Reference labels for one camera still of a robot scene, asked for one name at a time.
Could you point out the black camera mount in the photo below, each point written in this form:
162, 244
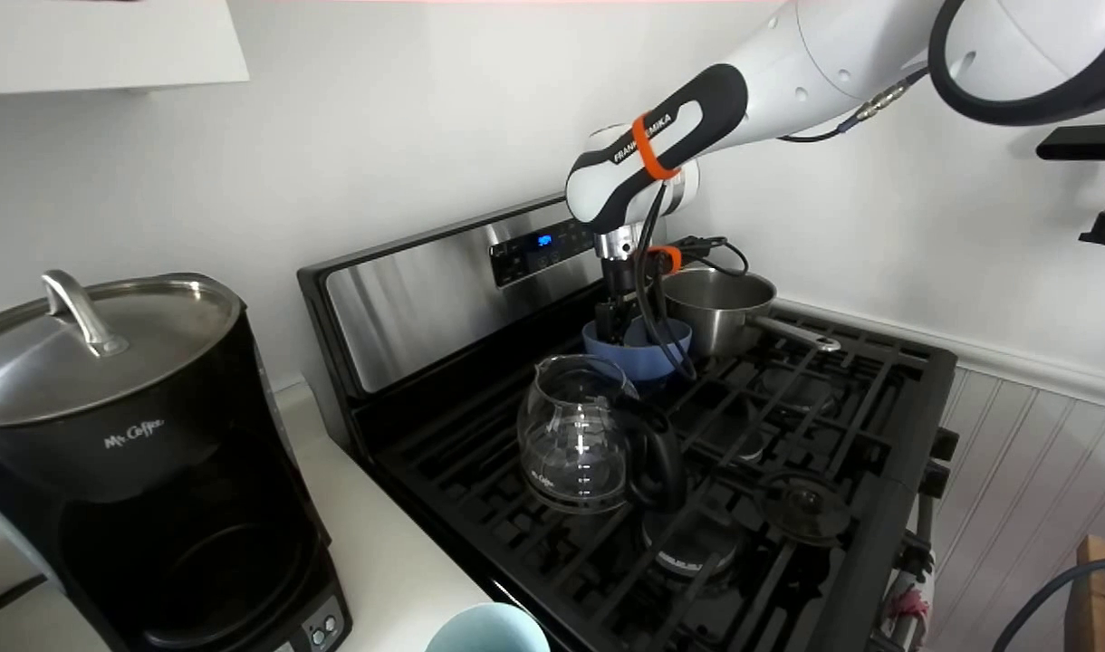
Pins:
1087, 144

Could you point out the white wall cabinet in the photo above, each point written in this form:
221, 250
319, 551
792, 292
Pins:
92, 41

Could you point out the teal cup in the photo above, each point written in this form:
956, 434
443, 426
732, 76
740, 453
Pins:
484, 630

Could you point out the red white hanging towel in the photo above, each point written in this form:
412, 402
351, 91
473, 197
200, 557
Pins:
908, 611

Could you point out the glass coffee carafe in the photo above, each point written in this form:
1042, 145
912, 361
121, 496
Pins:
570, 448

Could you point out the black coffee maker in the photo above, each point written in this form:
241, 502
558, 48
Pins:
152, 508

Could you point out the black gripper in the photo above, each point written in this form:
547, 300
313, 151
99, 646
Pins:
629, 283

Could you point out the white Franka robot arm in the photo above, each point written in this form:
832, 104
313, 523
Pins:
815, 60

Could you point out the black stainless gas stove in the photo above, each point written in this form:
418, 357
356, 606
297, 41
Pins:
454, 301

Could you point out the silver pot lid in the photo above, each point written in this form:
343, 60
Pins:
116, 350

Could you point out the brown cardboard box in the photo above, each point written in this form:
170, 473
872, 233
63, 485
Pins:
1098, 601

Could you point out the blue bowl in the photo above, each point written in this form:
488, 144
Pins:
647, 364

